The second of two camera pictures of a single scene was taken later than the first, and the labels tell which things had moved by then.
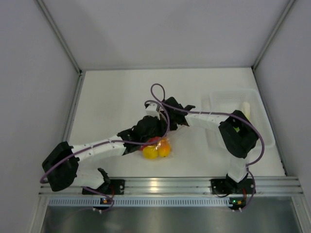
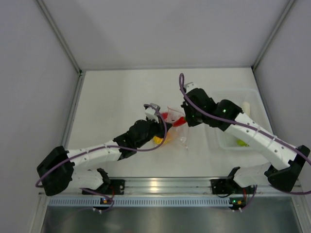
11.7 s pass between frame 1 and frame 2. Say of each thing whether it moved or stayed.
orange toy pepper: moved
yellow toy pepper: moved
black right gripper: moved
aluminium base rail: stayed
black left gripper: stayed
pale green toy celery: stayed
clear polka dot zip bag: moved
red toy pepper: moved
